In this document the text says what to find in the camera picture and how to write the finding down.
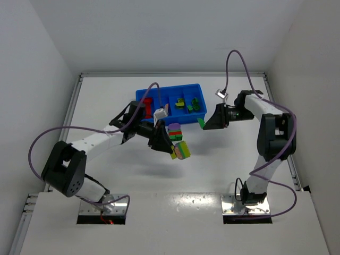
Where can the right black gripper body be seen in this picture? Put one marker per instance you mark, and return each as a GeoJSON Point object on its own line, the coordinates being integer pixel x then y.
{"type": "Point", "coordinates": [221, 116]}

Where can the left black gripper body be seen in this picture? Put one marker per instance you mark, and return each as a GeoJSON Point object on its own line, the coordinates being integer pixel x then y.
{"type": "Point", "coordinates": [154, 135]}

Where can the green yellow lego stack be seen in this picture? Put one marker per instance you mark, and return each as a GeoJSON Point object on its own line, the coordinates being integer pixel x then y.
{"type": "Point", "coordinates": [180, 151]}

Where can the lime green square lego brick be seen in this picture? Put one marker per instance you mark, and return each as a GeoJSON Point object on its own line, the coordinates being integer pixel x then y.
{"type": "Point", "coordinates": [180, 100]}

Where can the red curved lego brick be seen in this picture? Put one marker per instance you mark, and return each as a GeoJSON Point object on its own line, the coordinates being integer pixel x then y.
{"type": "Point", "coordinates": [148, 100]}

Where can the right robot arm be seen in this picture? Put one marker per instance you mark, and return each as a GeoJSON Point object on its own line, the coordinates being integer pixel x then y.
{"type": "Point", "coordinates": [275, 142]}

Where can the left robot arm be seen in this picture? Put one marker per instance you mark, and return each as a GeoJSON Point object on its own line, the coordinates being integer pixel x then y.
{"type": "Point", "coordinates": [65, 169]}

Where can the green red striped lego stack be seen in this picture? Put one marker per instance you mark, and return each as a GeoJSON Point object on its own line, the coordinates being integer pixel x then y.
{"type": "Point", "coordinates": [175, 135]}

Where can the purple round lego brick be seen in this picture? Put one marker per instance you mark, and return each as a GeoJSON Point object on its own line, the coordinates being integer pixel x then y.
{"type": "Point", "coordinates": [174, 126]}

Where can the blue divided plastic bin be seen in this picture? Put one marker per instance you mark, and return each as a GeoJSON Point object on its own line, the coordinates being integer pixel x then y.
{"type": "Point", "coordinates": [169, 95]}

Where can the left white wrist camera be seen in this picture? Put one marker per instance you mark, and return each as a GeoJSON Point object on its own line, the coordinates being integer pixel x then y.
{"type": "Point", "coordinates": [160, 114]}

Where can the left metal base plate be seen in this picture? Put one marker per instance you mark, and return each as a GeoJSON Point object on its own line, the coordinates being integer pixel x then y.
{"type": "Point", "coordinates": [115, 205]}

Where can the metal base plate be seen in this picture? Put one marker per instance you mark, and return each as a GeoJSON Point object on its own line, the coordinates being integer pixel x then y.
{"type": "Point", "coordinates": [115, 205]}
{"type": "Point", "coordinates": [232, 206]}

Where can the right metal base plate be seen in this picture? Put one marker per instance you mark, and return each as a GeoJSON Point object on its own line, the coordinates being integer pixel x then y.
{"type": "Point", "coordinates": [232, 206]}

